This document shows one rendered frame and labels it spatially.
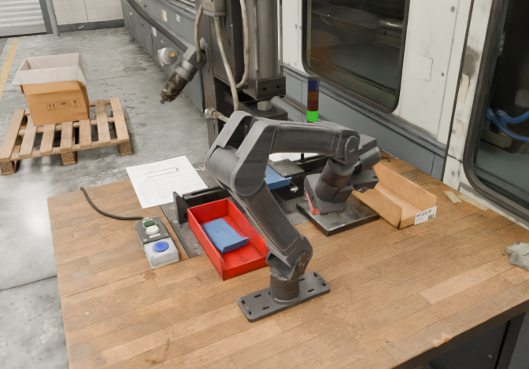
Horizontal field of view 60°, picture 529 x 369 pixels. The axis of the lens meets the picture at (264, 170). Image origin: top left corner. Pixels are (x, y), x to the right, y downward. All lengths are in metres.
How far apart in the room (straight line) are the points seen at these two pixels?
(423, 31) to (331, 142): 0.85
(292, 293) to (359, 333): 0.15
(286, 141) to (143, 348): 0.49
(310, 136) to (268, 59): 0.39
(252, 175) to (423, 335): 0.48
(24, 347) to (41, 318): 0.17
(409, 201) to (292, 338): 0.61
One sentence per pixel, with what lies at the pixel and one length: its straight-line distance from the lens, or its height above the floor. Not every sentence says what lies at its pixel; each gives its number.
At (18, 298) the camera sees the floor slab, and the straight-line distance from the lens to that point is 2.70.
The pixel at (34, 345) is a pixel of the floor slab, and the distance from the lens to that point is 2.42.
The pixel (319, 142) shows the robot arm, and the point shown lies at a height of 1.26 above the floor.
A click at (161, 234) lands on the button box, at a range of 1.20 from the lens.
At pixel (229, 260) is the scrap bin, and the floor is 0.90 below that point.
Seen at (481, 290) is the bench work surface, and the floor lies 0.90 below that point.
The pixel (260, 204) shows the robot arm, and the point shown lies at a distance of 0.81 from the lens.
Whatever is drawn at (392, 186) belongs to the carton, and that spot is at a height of 0.92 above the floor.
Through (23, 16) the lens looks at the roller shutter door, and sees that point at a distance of 10.33.
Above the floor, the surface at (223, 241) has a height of 0.91.
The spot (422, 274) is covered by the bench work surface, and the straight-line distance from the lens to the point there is 1.13.
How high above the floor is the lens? 1.60
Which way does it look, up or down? 27 degrees down
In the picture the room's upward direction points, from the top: 2 degrees counter-clockwise
